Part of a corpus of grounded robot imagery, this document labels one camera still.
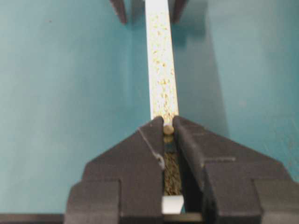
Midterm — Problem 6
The small wooden rod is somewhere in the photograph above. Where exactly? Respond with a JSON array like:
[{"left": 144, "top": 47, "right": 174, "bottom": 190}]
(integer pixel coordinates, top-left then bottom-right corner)
[{"left": 163, "top": 125, "right": 174, "bottom": 135}]

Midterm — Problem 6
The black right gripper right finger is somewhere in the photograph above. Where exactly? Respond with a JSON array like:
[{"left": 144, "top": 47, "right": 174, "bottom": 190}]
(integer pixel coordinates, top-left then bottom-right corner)
[{"left": 173, "top": 116, "right": 299, "bottom": 224}]

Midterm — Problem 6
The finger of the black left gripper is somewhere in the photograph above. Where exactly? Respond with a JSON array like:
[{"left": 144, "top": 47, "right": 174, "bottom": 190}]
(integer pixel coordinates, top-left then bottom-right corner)
[
  {"left": 172, "top": 0, "right": 188, "bottom": 23},
  {"left": 110, "top": 0, "right": 127, "bottom": 23}
]

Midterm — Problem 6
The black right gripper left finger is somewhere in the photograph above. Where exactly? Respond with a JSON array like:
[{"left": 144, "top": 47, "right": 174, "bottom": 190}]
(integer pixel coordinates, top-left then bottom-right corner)
[{"left": 64, "top": 117, "right": 165, "bottom": 224}]

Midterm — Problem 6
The white wooden board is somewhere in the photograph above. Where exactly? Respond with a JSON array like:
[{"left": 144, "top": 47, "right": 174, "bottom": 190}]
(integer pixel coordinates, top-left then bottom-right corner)
[{"left": 145, "top": 0, "right": 184, "bottom": 214}]

